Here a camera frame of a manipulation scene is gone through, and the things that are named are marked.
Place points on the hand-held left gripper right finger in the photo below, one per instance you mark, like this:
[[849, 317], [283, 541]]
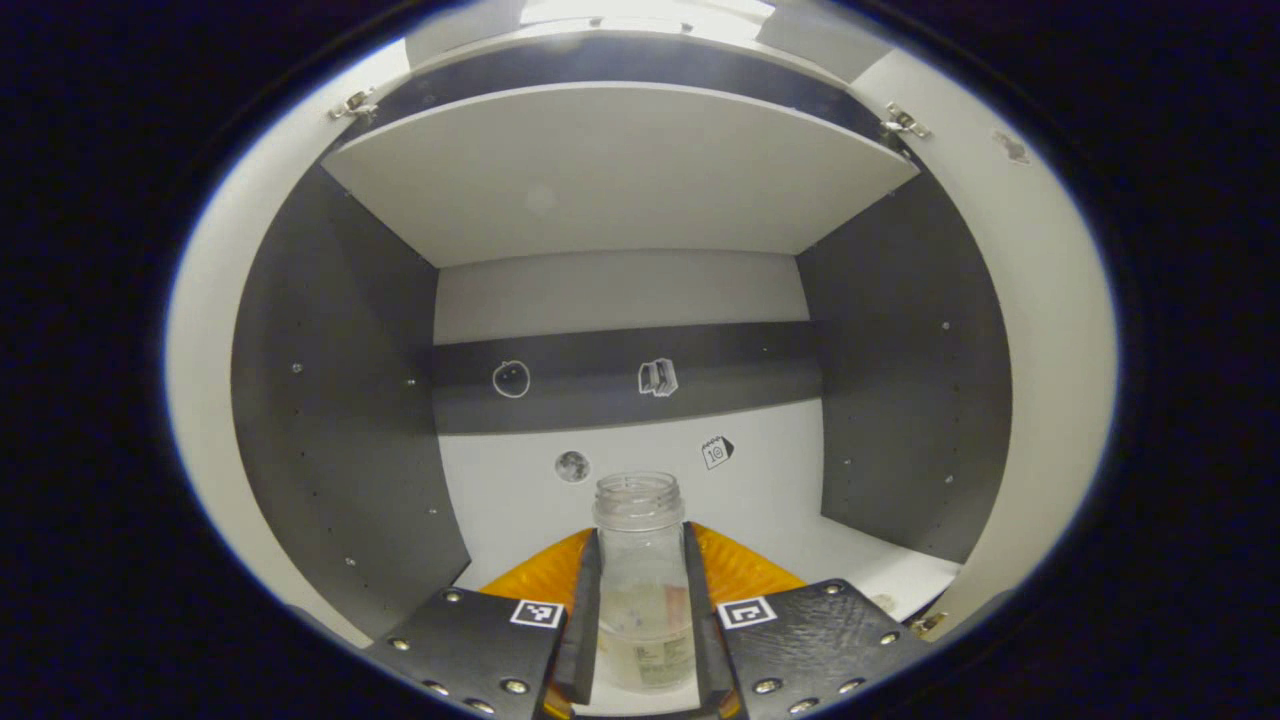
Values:
[[705, 640]]

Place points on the clear glass bottle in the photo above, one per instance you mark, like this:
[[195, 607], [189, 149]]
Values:
[[640, 520]]

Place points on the grey cabinet door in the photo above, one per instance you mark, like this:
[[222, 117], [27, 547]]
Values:
[[205, 400], [1060, 350]]

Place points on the metal door hinge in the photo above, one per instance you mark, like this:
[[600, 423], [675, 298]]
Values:
[[927, 623], [905, 120], [353, 104]]

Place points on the grey white cabinet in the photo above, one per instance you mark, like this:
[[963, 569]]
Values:
[[620, 180]]

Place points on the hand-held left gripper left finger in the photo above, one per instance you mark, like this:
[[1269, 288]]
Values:
[[587, 640]]

